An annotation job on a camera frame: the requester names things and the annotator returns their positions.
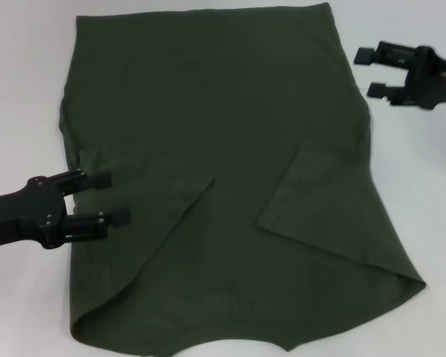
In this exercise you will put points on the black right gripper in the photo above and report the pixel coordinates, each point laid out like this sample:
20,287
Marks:
431,82

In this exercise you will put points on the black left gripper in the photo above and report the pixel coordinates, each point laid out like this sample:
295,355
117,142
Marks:
22,215

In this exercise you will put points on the dark green shirt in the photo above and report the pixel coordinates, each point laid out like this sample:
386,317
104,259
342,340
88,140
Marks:
215,130

